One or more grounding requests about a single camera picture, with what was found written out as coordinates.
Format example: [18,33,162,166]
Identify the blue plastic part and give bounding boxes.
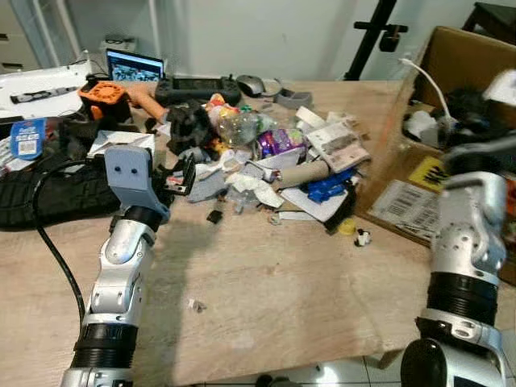
[306,173,356,203]

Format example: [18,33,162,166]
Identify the black camera stand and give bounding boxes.
[342,0,409,82]

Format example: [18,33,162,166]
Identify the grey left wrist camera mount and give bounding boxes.
[103,147,173,219]

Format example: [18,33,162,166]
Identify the black strip with print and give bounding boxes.
[10,86,58,105]

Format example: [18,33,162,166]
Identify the black fuzzy trash piece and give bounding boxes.
[443,88,502,139]

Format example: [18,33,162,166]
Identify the grey plastic bracket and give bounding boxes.
[274,87,314,110]

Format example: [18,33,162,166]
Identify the brown cardboard tube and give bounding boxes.
[277,159,332,189]

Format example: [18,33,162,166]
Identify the white flat board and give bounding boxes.
[0,62,94,121]

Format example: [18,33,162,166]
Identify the white crumpled trash piece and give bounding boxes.
[402,110,441,147]

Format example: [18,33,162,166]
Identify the grey flat plastic piece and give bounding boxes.
[186,169,231,203]

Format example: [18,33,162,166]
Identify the blue package with white label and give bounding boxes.
[9,117,48,163]

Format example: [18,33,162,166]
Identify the grey computer mouse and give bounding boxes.
[236,74,268,98]

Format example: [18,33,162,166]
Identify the yellow bottle cap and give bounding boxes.
[338,217,358,237]

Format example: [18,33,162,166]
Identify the white paper sheet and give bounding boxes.
[280,185,352,224]

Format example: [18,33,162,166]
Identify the black left robot foot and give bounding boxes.
[256,374,296,387]

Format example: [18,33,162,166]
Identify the white folded paper card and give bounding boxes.
[88,131,156,160]

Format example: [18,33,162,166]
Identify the orange and black fan part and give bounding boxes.
[77,79,131,123]

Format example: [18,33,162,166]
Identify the brown cardboard box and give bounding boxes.
[355,27,516,285]

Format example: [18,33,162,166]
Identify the white crumpled tissue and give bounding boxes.
[225,170,284,213]

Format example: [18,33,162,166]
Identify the black crumpled plastic piece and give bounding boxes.
[164,100,219,156]

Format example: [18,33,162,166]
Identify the black handheld game controller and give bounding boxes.
[153,75,242,106]

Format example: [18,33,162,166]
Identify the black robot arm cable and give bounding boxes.
[31,159,90,325]

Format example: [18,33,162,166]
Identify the clear plastic bottle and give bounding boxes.
[210,104,268,148]

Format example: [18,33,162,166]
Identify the purple snack wrapper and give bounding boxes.
[256,127,308,159]

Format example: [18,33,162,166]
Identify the white printed paper carton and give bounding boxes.
[306,120,371,173]

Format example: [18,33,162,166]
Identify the white cable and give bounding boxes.
[400,57,455,123]

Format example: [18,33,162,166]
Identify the white printed paper scrap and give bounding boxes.
[483,68,516,106]

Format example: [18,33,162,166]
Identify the small laptop with lit screen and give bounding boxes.
[106,48,167,82]

